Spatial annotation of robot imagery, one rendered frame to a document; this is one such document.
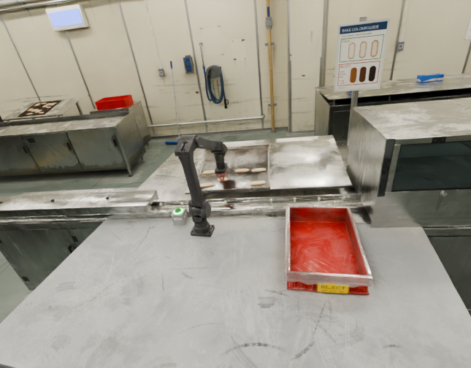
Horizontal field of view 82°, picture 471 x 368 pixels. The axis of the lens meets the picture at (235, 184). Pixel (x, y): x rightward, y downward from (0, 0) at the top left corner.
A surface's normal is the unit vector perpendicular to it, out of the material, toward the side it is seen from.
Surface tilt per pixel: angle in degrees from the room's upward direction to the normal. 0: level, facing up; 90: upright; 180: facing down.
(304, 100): 90
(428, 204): 90
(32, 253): 90
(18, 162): 90
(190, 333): 0
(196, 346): 0
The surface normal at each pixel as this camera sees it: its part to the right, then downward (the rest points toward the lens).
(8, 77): -0.10, 0.51
